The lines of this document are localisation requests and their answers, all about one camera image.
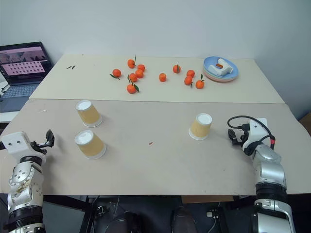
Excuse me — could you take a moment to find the dark rounded shape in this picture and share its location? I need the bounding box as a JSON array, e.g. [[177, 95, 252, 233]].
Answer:
[[171, 205, 198, 233], [113, 210, 142, 233]]

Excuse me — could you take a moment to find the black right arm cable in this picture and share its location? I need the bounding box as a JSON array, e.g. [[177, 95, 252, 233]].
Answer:
[[227, 116, 276, 151]]

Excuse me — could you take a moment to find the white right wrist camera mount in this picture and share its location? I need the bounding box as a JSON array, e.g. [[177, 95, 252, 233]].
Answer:
[[242, 117, 269, 149]]

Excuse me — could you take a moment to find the stack of blue plates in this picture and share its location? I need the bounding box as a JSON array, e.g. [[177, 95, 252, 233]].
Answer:
[[203, 56, 240, 80]]

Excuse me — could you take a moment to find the yellow paper cup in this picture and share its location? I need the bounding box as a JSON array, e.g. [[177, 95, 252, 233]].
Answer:
[[74, 130, 107, 160], [74, 100, 103, 128], [188, 113, 213, 141]]

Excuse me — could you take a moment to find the dark laptop computer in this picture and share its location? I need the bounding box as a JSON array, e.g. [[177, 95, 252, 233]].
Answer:
[[0, 41, 53, 114]]

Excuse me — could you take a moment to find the white plastic gadget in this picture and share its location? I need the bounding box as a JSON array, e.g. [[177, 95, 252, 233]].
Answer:
[[209, 58, 235, 77]]

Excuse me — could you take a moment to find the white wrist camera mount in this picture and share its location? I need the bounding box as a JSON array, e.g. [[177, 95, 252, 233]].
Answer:
[[0, 132, 34, 161], [242, 117, 269, 149]]

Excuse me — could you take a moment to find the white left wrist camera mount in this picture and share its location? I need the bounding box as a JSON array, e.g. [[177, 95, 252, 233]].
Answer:
[[0, 132, 34, 161]]

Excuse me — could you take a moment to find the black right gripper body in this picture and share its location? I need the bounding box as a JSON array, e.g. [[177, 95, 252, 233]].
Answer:
[[237, 130, 251, 147]]

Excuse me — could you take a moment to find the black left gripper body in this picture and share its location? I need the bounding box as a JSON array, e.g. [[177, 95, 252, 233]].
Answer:
[[29, 139, 49, 155]]

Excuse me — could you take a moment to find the brown cardboard box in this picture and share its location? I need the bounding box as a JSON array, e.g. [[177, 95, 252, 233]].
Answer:
[[298, 113, 311, 137]]

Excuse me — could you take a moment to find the pink plastic plate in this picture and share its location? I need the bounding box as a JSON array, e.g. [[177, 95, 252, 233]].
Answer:
[[203, 72, 240, 84]]

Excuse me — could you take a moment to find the black table frame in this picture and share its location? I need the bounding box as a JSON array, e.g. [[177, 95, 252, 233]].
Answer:
[[43, 195, 258, 233]]

